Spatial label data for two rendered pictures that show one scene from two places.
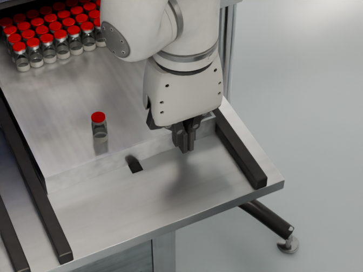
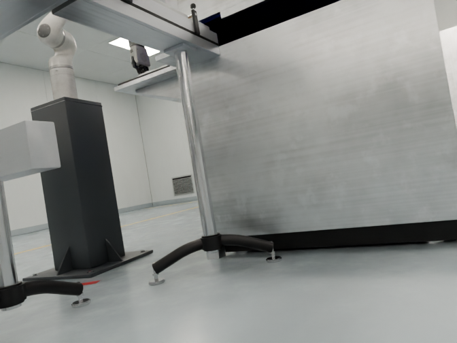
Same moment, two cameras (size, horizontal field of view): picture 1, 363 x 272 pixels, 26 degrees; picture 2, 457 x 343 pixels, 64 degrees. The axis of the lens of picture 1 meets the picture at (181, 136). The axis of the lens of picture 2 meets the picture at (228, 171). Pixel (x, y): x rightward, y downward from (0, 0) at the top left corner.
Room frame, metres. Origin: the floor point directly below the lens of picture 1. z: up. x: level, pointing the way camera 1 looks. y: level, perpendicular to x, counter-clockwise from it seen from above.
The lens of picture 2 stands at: (2.48, -0.80, 0.33)
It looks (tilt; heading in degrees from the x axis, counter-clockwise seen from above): 1 degrees up; 145
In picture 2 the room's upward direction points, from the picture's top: 9 degrees counter-clockwise
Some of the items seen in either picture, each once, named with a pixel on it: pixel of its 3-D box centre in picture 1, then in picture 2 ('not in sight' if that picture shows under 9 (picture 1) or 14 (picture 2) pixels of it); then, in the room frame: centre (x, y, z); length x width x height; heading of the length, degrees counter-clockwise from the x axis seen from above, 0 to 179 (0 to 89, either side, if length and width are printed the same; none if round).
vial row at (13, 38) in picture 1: (63, 34); not in sight; (0.98, 0.19, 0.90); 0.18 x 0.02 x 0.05; 116
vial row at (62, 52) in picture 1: (68, 42); not in sight; (0.96, 0.18, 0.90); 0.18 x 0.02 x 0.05; 116
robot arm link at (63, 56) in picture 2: not in sight; (61, 50); (0.42, -0.30, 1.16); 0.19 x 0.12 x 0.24; 137
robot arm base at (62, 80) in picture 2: not in sight; (64, 88); (0.44, -0.32, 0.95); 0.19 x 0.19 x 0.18
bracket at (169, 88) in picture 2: not in sight; (164, 94); (0.86, 0.04, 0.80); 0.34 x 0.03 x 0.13; 25
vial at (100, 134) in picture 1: (99, 128); not in sight; (0.77, 0.12, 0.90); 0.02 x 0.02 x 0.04
